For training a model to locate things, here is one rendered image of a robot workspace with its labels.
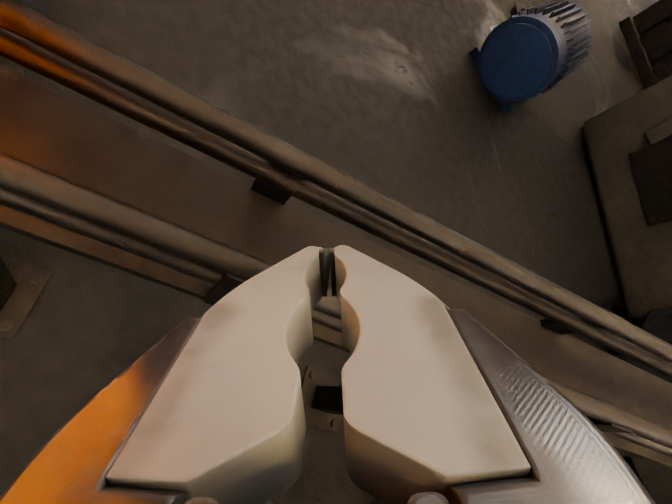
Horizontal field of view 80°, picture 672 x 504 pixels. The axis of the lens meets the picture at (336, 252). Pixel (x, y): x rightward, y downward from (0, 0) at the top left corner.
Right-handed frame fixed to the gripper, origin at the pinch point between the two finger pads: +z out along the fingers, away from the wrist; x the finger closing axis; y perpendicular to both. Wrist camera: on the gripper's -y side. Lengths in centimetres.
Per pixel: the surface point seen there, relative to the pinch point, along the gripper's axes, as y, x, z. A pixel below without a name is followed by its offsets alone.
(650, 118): 33, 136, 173
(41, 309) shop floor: 34, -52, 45
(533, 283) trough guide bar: 8.0, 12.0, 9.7
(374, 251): 6.8, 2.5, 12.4
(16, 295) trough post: 30, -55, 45
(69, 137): -2.0, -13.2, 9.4
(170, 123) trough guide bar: -2.6, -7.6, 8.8
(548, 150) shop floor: 46, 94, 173
